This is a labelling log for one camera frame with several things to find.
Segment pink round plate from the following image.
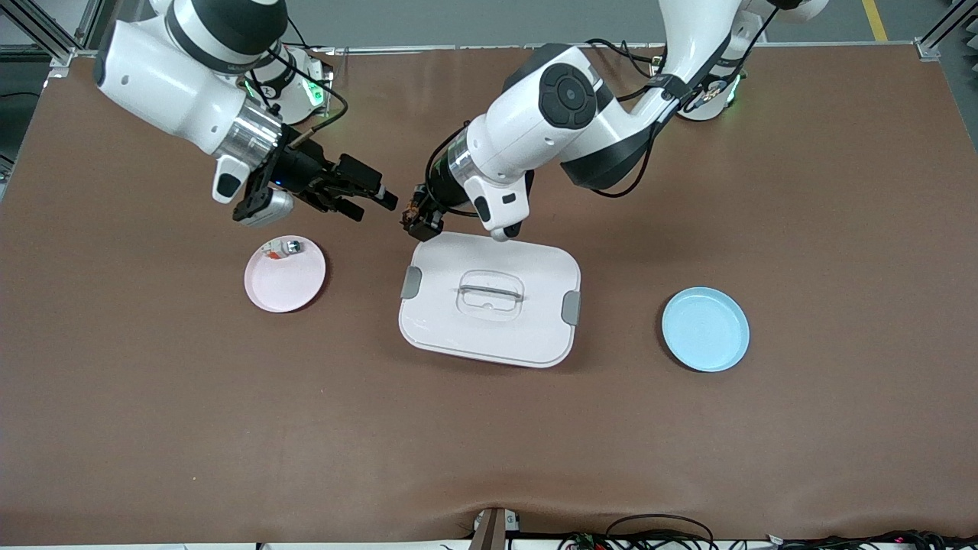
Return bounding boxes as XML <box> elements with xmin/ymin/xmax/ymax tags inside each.
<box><xmin>244</xmin><ymin>235</ymin><xmax>327</xmax><ymax>314</ymax></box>

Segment white plastic storage box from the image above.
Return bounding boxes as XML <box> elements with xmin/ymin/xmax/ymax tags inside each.
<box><xmin>398</xmin><ymin>231</ymin><xmax>581</xmax><ymax>370</ymax></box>

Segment brown table mat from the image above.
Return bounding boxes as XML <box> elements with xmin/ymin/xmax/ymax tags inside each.
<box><xmin>0</xmin><ymin>44</ymin><xmax>978</xmax><ymax>547</ymax></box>

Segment light blue round plate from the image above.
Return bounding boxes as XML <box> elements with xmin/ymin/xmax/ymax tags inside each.
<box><xmin>662</xmin><ymin>286</ymin><xmax>750</xmax><ymax>374</ymax></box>

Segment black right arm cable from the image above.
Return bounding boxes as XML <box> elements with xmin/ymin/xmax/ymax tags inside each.
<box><xmin>252</xmin><ymin>8</ymin><xmax>350</xmax><ymax>150</ymax></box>

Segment clear box lid handle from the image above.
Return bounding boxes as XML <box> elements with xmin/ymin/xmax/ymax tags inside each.
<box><xmin>456</xmin><ymin>271</ymin><xmax>525</xmax><ymax>320</ymax></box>

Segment black right base cables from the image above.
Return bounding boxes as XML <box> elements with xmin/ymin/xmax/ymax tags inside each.
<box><xmin>283</xmin><ymin>15</ymin><xmax>337</xmax><ymax>77</ymax></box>

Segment black base cables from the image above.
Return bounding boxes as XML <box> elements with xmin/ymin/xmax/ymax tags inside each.
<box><xmin>586</xmin><ymin>37</ymin><xmax>673</xmax><ymax>100</ymax></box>
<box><xmin>283</xmin><ymin>15</ymin><xmax>337</xmax><ymax>77</ymax></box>

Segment silver table edge rail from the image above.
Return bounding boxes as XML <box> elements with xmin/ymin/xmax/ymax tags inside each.
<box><xmin>76</xmin><ymin>42</ymin><xmax>929</xmax><ymax>60</ymax></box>

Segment black left base cables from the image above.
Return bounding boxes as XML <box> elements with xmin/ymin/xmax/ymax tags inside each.
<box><xmin>586</xmin><ymin>37</ymin><xmax>673</xmax><ymax>100</ymax></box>

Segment aluminium frame post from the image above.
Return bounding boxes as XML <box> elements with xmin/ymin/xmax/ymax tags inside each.
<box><xmin>913</xmin><ymin>0</ymin><xmax>978</xmax><ymax>62</ymax></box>
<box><xmin>0</xmin><ymin>0</ymin><xmax>115</xmax><ymax>77</ymax></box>

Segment grey metal edge bracket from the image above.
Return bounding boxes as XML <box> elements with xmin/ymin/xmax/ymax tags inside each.
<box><xmin>468</xmin><ymin>506</ymin><xmax>522</xmax><ymax>550</ymax></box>

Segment black cable loop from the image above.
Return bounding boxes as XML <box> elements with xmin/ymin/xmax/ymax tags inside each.
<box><xmin>604</xmin><ymin>513</ymin><xmax>717</xmax><ymax>550</ymax></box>

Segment black cable bundle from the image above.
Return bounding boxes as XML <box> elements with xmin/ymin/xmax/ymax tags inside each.
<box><xmin>556</xmin><ymin>529</ymin><xmax>978</xmax><ymax>550</ymax></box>

